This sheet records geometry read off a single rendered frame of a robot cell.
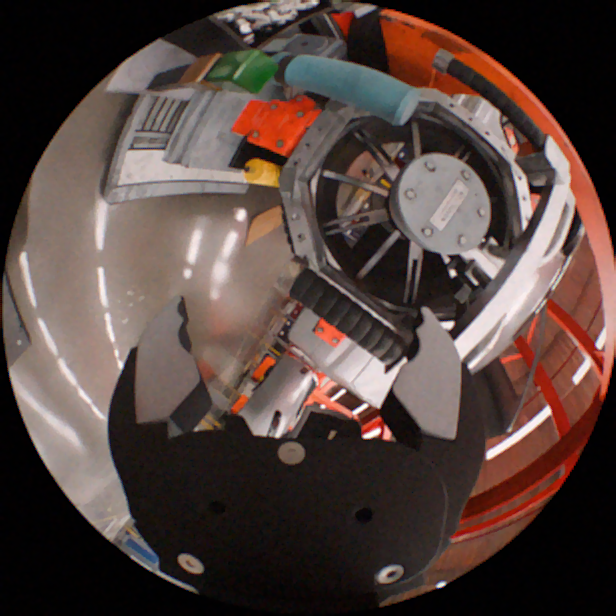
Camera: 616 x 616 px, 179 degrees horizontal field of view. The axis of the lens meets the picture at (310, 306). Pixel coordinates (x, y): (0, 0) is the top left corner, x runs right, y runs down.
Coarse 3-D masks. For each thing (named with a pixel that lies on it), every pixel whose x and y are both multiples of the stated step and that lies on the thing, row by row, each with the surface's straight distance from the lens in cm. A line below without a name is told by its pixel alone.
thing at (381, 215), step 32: (352, 128) 55; (384, 128) 63; (416, 128) 57; (448, 128) 58; (352, 160) 74; (480, 160) 61; (320, 192) 56; (384, 192) 52; (320, 224) 54; (352, 224) 52; (352, 256) 69; (416, 256) 53; (448, 256) 55; (384, 288) 62; (416, 288) 55; (448, 288) 65; (480, 288) 57
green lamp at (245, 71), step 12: (228, 60) 21; (240, 60) 20; (252, 60) 19; (264, 60) 20; (216, 72) 21; (228, 72) 19; (240, 72) 19; (252, 72) 20; (264, 72) 20; (216, 84) 21; (228, 84) 20; (240, 84) 19; (252, 84) 20; (264, 84) 21
